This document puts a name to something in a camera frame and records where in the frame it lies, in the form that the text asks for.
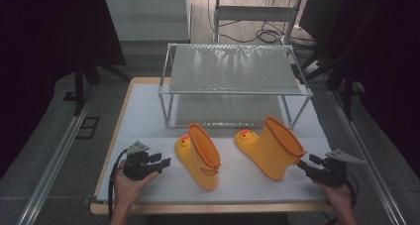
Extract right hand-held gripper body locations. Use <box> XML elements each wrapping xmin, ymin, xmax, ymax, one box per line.
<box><xmin>308</xmin><ymin>149</ymin><xmax>367</xmax><ymax>188</ymax></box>

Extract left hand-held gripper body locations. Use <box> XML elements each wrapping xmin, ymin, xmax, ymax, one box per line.
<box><xmin>123</xmin><ymin>140</ymin><xmax>160</xmax><ymax>181</ymax></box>

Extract yellow duck rain boot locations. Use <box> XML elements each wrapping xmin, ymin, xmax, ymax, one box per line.
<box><xmin>174</xmin><ymin>122</ymin><xmax>222</xmax><ymax>191</ymax></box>
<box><xmin>234</xmin><ymin>115</ymin><xmax>308</xmax><ymax>181</ymax></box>

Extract white two-tier shoe rack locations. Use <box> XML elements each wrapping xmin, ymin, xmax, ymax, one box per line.
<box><xmin>157</xmin><ymin>43</ymin><xmax>314</xmax><ymax>131</ymax></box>

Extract person's right hand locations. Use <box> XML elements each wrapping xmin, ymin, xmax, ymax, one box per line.
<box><xmin>314</xmin><ymin>180</ymin><xmax>354</xmax><ymax>210</ymax></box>

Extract person's left hand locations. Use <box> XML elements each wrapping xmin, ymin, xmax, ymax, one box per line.
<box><xmin>113</xmin><ymin>161</ymin><xmax>159</xmax><ymax>210</ymax></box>

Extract white table mat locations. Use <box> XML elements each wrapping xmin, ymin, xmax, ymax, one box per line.
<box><xmin>96</xmin><ymin>81</ymin><xmax>332</xmax><ymax>205</ymax></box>

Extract black stand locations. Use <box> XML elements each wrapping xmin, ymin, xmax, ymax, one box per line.
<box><xmin>72</xmin><ymin>60</ymin><xmax>132</xmax><ymax>118</ymax></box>
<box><xmin>300</xmin><ymin>48</ymin><xmax>365</xmax><ymax>122</ymax></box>

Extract dark curtain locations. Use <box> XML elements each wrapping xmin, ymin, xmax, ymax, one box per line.
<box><xmin>330</xmin><ymin>0</ymin><xmax>420</xmax><ymax>173</ymax></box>
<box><xmin>0</xmin><ymin>0</ymin><xmax>127</xmax><ymax>179</ymax></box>

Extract white panel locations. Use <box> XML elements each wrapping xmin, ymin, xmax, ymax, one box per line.
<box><xmin>103</xmin><ymin>0</ymin><xmax>193</xmax><ymax>43</ymax></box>

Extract white metal stand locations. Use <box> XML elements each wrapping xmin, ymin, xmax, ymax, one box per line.
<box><xmin>213</xmin><ymin>0</ymin><xmax>304</xmax><ymax>47</ymax></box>

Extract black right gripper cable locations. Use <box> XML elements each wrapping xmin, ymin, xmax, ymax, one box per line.
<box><xmin>343</xmin><ymin>171</ymin><xmax>360</xmax><ymax>209</ymax></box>

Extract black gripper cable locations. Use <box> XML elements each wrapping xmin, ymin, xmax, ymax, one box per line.
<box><xmin>107</xmin><ymin>148</ymin><xmax>131</xmax><ymax>221</ymax></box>
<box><xmin>343</xmin><ymin>171</ymin><xmax>360</xmax><ymax>209</ymax></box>

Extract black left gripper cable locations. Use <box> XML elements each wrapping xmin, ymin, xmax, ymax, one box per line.
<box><xmin>107</xmin><ymin>148</ymin><xmax>131</xmax><ymax>221</ymax></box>

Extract aluminium rail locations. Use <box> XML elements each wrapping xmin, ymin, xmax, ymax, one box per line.
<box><xmin>329</xmin><ymin>89</ymin><xmax>408</xmax><ymax>225</ymax></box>
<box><xmin>16</xmin><ymin>85</ymin><xmax>97</xmax><ymax>225</ymax></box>

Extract black floor bracket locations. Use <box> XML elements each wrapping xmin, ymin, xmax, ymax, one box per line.
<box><xmin>75</xmin><ymin>116</ymin><xmax>101</xmax><ymax>141</ymax></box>

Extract black floor cables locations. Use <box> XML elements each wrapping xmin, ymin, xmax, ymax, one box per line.
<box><xmin>207</xmin><ymin>0</ymin><xmax>319</xmax><ymax>51</ymax></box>

